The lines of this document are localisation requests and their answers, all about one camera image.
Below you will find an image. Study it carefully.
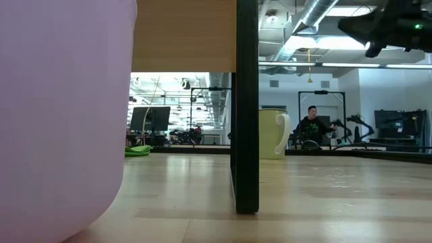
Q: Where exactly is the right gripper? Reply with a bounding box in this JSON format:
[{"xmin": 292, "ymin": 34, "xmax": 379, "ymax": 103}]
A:
[{"xmin": 337, "ymin": 0, "xmax": 409, "ymax": 45}]

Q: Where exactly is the large pale yellow mug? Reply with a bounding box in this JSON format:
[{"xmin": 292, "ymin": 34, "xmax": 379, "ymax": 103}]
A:
[{"xmin": 259, "ymin": 108, "xmax": 292, "ymax": 161}]

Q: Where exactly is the lilac pink mug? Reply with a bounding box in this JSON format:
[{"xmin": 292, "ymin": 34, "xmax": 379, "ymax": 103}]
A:
[{"xmin": 0, "ymin": 0, "xmax": 138, "ymax": 243}]

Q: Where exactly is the ceiling light tube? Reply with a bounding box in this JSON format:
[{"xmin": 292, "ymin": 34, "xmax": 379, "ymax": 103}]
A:
[
  {"xmin": 258, "ymin": 61, "xmax": 317, "ymax": 68},
  {"xmin": 386, "ymin": 63, "xmax": 432, "ymax": 70},
  {"xmin": 321, "ymin": 62, "xmax": 381, "ymax": 68}
]

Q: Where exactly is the round ceiling fixture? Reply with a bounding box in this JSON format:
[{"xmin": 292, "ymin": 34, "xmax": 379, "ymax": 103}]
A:
[{"xmin": 265, "ymin": 11, "xmax": 279, "ymax": 26}]

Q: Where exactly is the person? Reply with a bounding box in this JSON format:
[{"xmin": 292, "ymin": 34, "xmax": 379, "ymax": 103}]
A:
[{"xmin": 296, "ymin": 105, "xmax": 338, "ymax": 146}]

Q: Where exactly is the dark flat monitor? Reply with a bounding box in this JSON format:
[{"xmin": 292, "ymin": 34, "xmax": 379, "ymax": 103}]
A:
[{"xmin": 129, "ymin": 106, "xmax": 171, "ymax": 133}]

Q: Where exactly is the green folded cloth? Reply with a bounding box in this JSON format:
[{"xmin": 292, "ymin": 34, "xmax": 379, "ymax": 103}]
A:
[{"xmin": 124, "ymin": 144, "xmax": 154, "ymax": 157}]

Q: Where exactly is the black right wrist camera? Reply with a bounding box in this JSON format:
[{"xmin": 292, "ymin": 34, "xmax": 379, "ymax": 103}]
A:
[{"xmin": 364, "ymin": 39, "xmax": 385, "ymax": 59}]

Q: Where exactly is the silver ceiling air duct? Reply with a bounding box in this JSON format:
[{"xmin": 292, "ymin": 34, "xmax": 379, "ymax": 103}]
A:
[{"xmin": 271, "ymin": 0, "xmax": 340, "ymax": 63}]

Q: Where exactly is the yellow hanging cord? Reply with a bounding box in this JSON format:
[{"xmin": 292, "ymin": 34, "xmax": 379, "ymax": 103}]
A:
[{"xmin": 306, "ymin": 48, "xmax": 313, "ymax": 84}]

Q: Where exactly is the black rig frame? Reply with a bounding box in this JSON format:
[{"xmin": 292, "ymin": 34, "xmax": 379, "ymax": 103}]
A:
[
  {"xmin": 190, "ymin": 86, "xmax": 232, "ymax": 129},
  {"xmin": 298, "ymin": 90, "xmax": 347, "ymax": 144}
]

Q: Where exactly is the black aluminium table frame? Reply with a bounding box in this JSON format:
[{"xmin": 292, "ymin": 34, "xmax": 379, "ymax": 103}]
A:
[{"xmin": 150, "ymin": 144, "xmax": 432, "ymax": 165}]

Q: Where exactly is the wooden shelf black frame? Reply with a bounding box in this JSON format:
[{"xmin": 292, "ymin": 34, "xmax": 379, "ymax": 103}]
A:
[{"xmin": 130, "ymin": 0, "xmax": 260, "ymax": 215}]

